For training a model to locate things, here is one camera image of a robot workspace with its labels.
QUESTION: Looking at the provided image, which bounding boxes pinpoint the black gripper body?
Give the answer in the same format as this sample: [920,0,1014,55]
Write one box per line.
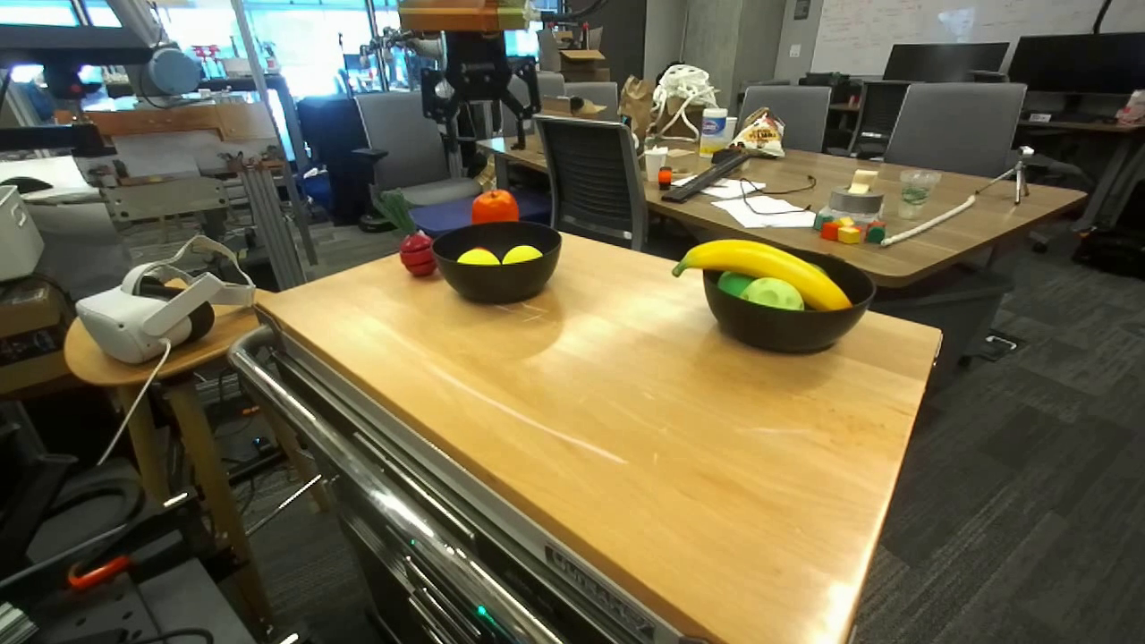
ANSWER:
[439,34,516,103]

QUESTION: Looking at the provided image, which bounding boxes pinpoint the orange bell pepper toy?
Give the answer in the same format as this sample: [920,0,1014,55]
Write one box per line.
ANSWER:
[468,187,525,229]

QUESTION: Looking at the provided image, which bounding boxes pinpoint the red radish toy green leaves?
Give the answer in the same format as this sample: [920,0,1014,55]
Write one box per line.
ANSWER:
[376,189,445,284]

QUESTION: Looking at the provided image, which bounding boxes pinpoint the black plastic bowl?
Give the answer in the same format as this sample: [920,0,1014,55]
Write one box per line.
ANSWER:
[431,223,567,309]
[699,251,882,357]

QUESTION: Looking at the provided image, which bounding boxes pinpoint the gray office chair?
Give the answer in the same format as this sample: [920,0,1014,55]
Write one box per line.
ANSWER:
[883,80,1031,183]
[736,81,839,156]
[355,87,485,215]

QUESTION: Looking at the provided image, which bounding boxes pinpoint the black mesh office chair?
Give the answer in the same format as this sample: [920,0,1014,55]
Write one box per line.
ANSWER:
[535,110,654,251]

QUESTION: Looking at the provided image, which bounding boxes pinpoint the white paper sheet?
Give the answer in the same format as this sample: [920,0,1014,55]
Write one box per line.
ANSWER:
[711,189,823,236]

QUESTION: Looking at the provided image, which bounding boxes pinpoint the yellow banana toy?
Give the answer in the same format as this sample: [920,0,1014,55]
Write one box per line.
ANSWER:
[673,236,857,316]

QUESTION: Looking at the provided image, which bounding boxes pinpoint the clear plastic container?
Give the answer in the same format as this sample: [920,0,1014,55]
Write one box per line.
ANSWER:
[828,164,891,227]

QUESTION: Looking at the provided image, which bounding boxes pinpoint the colourful toy blocks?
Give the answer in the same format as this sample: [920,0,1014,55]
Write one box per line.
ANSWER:
[818,211,891,251]

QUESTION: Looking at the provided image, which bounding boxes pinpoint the white cart wooden top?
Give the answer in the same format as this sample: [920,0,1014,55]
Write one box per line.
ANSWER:
[226,229,945,644]

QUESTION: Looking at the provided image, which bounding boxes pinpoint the white VR headset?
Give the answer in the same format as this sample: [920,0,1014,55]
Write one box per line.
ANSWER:
[71,242,262,369]

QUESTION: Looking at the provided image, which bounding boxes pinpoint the clear plastic cup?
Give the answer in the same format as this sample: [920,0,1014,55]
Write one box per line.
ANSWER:
[896,168,949,208]

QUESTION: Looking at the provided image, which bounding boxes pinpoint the round wooden stool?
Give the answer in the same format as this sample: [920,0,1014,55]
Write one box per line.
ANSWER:
[60,301,282,638]

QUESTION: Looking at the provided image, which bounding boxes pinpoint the black computer monitor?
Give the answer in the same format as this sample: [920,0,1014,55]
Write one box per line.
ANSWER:
[882,41,1017,87]
[1007,34,1145,94]

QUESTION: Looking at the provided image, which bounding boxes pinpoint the white thin stick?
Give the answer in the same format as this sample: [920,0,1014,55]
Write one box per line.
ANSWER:
[882,189,1021,251]

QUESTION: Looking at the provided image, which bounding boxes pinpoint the light wooden office desk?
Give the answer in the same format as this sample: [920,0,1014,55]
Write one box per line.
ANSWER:
[478,128,1092,360]

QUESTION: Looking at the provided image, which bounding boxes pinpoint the small silver tripod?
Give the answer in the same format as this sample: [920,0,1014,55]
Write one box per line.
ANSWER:
[1010,143,1043,208]

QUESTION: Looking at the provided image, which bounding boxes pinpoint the yellow wrist camera mount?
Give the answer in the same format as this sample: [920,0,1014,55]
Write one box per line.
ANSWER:
[396,0,535,37]

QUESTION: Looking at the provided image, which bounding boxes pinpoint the white wire-frame object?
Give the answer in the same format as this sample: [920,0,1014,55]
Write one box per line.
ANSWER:
[651,60,724,143]

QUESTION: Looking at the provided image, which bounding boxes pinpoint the metal cart handle bar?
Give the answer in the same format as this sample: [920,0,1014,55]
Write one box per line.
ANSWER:
[226,337,567,644]

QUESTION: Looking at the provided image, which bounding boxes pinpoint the white headset cable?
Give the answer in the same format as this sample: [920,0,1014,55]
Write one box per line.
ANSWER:
[94,337,181,470]

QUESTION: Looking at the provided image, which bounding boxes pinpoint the orange-handled clamp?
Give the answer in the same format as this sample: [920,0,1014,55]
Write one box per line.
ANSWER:
[60,550,138,598]

